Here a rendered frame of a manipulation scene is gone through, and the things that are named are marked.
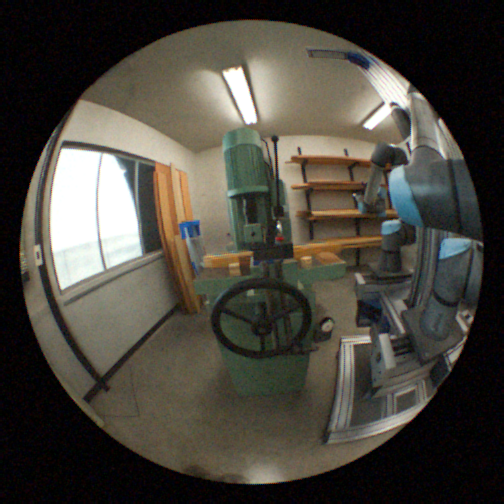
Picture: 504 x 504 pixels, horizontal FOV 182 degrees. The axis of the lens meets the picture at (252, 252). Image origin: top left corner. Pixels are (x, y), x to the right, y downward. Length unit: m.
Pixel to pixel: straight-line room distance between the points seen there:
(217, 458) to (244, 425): 0.34
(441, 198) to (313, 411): 1.15
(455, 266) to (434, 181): 0.28
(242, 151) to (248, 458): 1.53
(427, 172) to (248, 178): 0.60
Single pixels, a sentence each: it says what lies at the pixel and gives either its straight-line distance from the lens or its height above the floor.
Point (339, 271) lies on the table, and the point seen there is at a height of 0.87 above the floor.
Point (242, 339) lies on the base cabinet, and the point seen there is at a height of 0.60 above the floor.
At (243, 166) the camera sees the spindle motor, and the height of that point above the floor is 1.31.
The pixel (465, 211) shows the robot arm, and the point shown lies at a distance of 0.17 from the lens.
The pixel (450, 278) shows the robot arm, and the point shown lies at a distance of 0.44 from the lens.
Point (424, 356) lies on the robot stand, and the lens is 0.43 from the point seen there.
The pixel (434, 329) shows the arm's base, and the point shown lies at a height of 0.84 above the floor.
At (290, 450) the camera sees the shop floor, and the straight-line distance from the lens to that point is 1.10.
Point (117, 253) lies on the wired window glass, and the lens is 1.82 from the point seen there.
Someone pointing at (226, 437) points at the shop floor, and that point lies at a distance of 1.14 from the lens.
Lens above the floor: 1.10
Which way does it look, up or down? 11 degrees down
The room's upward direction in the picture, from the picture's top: 7 degrees counter-clockwise
